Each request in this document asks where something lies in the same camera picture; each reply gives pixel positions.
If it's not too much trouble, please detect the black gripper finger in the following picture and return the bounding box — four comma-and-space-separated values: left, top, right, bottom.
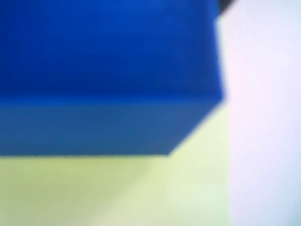
217, 0, 236, 17

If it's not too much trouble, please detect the large blue cube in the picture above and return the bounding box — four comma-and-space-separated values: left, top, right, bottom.
0, 0, 227, 156

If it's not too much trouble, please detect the green paper square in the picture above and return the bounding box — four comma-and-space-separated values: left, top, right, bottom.
0, 101, 233, 226

